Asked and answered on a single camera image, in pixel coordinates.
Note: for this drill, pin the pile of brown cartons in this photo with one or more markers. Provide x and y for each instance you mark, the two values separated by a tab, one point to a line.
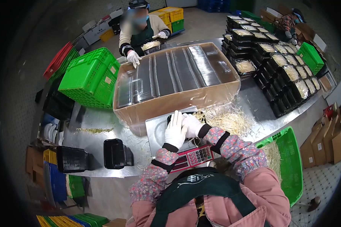
304	28

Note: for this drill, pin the large cardboard box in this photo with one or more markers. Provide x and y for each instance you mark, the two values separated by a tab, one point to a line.
164	106

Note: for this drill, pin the short stack of black trays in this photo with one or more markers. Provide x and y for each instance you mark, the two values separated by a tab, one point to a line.
115	154

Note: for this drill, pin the stack of yellow crates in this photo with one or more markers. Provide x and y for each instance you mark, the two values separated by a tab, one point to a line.
170	14

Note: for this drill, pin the row of coloured crates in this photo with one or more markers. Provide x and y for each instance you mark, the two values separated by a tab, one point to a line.
71	220

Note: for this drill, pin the row of flat cardboard cartons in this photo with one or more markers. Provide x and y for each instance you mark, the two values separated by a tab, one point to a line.
321	144

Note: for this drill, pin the stack of filled sprout trays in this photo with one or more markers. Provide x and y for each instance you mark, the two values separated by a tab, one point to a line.
278	71

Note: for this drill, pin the silver scale with red keypad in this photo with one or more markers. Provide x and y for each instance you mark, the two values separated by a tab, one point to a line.
156	133

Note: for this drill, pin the rows of clear plastic lids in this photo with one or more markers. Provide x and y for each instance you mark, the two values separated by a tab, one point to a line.
170	73

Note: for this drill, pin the stack of red crates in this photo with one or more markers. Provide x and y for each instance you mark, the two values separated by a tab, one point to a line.
56	61

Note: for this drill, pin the person's body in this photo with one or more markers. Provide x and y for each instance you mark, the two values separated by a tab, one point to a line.
216	204

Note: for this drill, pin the pile of bean sprouts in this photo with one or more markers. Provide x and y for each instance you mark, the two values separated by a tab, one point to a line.
230	120

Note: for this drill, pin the person's left thumb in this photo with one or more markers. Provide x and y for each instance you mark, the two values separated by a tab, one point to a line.
184	133

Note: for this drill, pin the person's left hand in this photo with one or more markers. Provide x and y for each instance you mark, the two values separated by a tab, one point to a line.
174	132

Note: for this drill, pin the black crate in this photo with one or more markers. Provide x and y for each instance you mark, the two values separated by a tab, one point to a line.
56	105

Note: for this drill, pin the green crate with open grid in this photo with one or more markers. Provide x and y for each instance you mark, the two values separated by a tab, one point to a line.
309	56

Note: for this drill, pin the black wrist band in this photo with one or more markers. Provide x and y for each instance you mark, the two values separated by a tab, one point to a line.
162	166
220	142

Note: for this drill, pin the green crate holding sprouts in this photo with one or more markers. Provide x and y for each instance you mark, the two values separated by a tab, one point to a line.
291	164

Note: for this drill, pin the single yellow crate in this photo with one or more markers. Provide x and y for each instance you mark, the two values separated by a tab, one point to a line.
106	35

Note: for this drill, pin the person's right fingers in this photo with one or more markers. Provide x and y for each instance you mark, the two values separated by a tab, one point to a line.
189	119

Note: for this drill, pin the stack of upturned green crates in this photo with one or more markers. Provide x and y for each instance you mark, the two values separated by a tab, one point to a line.
88	76

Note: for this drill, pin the person's right hand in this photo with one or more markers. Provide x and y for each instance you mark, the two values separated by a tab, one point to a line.
193	126

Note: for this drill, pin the stack of blue crates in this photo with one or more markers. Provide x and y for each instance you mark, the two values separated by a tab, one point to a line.
213	5

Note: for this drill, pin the small green crate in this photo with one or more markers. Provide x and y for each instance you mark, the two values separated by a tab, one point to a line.
177	25

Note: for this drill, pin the thin line of sprouts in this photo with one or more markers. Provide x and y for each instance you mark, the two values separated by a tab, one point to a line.
95	130

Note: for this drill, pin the black food tray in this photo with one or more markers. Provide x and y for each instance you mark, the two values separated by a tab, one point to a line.
169	119

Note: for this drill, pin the blue crate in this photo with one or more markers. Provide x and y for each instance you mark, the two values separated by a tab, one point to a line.
56	181

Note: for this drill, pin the pile of white cartons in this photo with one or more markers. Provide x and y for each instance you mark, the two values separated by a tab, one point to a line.
98	29

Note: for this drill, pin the green crate with white contents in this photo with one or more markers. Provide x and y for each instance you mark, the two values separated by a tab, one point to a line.
76	186

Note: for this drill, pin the person's left fingers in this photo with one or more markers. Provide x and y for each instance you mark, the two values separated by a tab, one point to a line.
175	120

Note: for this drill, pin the long stack of black trays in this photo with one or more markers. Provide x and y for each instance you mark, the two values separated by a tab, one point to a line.
72	159

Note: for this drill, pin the scattered loose sprouts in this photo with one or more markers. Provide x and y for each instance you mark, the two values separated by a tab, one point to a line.
137	147

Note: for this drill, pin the bean sprouts in crate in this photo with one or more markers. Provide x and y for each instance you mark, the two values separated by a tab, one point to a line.
272	159

